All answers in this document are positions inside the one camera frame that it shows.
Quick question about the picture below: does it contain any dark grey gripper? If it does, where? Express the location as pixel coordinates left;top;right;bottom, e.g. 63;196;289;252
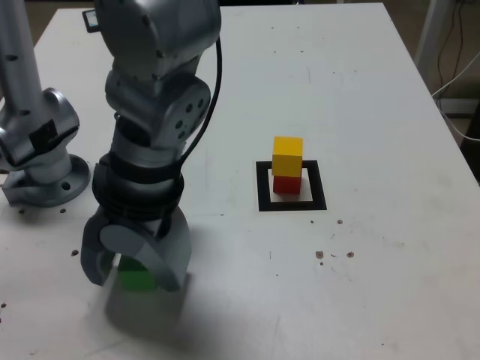
80;208;193;297

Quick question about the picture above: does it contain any green cube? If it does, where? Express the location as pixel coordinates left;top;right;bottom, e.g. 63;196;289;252
118;256;158;292

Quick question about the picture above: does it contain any red cube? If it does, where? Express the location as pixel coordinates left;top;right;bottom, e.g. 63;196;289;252
272;174;303;195

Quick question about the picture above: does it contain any yellow cube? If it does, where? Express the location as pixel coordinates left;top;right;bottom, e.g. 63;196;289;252
271;136;304;177

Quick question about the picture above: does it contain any black tape square outline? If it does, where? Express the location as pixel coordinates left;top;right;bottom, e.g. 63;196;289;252
256;160;328;213

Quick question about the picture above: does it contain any black phone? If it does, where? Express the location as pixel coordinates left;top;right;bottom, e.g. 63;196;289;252
82;9;101;33

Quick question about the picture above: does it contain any white cable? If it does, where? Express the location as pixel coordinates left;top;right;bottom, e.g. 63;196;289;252
433;44;480;143

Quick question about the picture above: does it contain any white frame leg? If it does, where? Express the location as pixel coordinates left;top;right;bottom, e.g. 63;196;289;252
414;0;457;82

